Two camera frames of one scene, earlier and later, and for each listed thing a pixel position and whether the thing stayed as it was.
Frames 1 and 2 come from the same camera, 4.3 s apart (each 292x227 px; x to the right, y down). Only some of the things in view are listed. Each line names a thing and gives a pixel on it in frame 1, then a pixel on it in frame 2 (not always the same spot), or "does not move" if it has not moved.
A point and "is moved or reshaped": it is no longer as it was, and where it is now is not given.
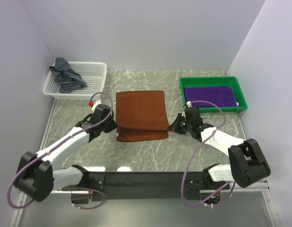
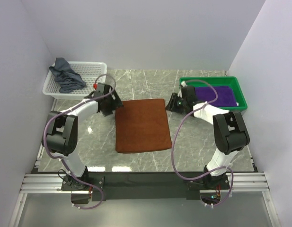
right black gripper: [175, 126] → [172, 105]
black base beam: [127, 186] does not move
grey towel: [66, 78] does not move
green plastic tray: [230, 81] does not move
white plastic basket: [93, 73] does not move
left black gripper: [113, 125] → [117, 102]
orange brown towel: [140, 115] is moved or reshaped
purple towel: [224, 95] does not move
